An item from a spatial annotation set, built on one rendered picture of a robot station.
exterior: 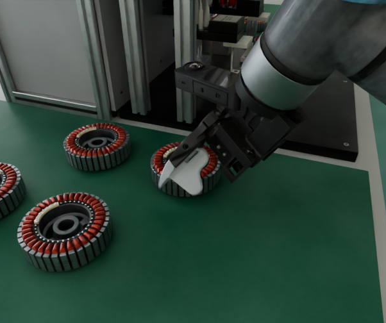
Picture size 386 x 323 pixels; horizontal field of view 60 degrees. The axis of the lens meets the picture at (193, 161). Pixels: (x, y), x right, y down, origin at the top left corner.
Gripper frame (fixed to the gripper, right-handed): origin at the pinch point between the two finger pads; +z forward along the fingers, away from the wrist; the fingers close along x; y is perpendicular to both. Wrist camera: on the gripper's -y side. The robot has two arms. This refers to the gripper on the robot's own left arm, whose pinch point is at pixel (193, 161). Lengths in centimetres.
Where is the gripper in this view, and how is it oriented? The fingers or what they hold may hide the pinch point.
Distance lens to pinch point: 51.9
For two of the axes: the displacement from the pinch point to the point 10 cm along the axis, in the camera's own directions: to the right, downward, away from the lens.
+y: 6.1, 7.7, -2.0
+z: -3.5, 4.9, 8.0
